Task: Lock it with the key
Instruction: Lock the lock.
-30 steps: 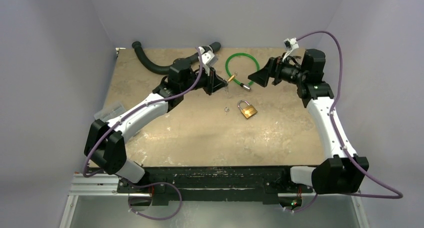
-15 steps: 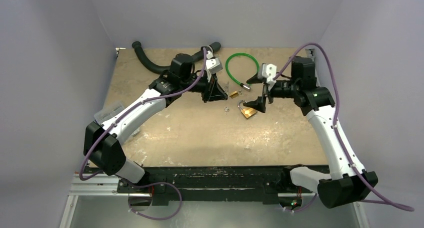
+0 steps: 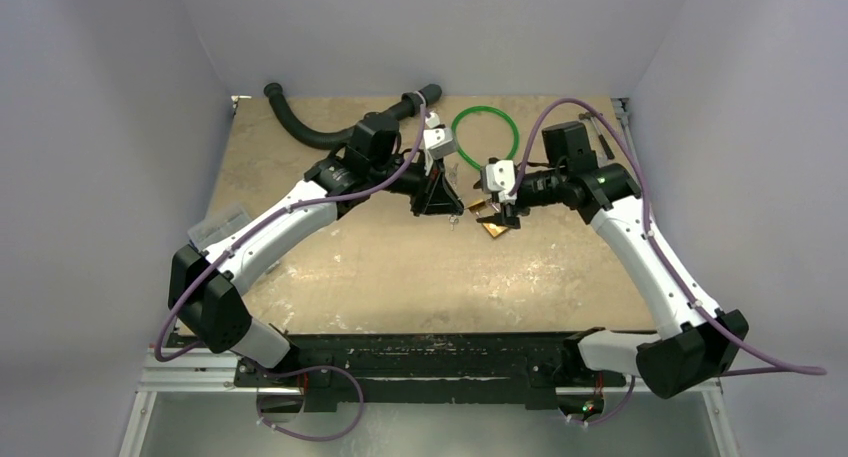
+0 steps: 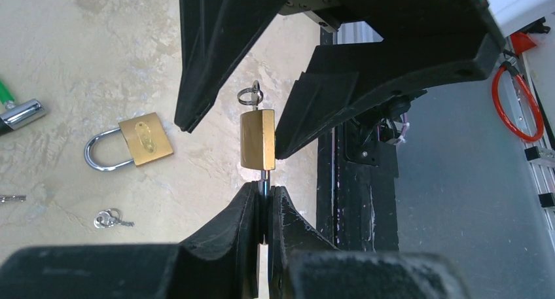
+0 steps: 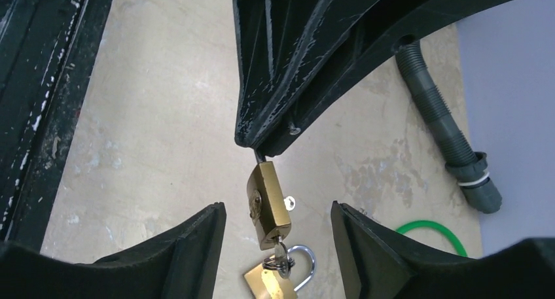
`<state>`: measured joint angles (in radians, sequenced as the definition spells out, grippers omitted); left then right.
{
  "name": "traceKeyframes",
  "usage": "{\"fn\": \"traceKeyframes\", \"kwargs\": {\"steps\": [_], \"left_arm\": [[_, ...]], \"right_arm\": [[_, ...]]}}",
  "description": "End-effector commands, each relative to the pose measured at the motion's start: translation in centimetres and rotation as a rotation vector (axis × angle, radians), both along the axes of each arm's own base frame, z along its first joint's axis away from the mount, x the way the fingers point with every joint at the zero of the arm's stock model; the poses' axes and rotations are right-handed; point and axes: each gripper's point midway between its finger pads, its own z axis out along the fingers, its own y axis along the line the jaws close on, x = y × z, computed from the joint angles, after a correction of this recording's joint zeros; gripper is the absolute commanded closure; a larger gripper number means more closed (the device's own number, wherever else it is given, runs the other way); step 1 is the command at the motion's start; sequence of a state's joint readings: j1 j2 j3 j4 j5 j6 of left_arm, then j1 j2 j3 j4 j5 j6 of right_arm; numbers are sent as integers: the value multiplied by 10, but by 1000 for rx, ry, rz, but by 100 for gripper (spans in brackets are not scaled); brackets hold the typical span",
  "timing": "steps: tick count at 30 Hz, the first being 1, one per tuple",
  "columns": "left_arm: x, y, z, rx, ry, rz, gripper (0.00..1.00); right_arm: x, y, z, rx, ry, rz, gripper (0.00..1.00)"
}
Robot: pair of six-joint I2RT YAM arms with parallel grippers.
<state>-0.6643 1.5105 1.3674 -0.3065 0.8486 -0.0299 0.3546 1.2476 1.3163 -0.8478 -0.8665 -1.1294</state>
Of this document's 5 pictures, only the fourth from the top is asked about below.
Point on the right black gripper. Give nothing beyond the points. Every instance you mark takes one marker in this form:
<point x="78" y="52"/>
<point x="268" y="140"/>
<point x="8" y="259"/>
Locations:
<point x="428" y="43"/>

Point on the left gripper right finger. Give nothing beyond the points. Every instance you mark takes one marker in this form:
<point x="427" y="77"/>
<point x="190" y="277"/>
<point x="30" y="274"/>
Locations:
<point x="303" y="264"/>

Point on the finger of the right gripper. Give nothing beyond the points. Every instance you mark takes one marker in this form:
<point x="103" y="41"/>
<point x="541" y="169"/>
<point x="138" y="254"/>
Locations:
<point x="215" y="36"/>

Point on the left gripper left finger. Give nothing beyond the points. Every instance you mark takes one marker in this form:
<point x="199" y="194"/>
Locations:
<point x="220" y="260"/>

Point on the small padlock key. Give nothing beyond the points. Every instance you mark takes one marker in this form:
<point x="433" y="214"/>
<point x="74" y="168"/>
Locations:
<point x="252" y="96"/>

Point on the small brass padlock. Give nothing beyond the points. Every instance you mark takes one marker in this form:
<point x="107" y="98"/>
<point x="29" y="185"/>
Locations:
<point x="257" y="143"/>

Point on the large brass padlock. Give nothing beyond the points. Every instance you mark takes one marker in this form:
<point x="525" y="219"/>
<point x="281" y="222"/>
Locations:
<point x="145" y="137"/>

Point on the green cable lock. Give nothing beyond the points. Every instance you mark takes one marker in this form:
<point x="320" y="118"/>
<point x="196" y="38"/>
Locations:
<point x="17" y="116"/>

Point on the cable lock keys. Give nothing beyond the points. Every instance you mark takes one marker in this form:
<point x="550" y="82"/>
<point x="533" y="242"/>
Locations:
<point x="5" y="199"/>

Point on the large padlock key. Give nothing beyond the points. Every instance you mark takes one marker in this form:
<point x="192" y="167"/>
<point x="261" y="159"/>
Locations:
<point x="108" y="218"/>

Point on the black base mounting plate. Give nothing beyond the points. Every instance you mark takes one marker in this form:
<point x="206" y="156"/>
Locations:
<point x="356" y="171"/>

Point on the aluminium frame rail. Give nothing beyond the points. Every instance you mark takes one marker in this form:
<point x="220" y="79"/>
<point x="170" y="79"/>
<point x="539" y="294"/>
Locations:
<point x="518" y="107"/>

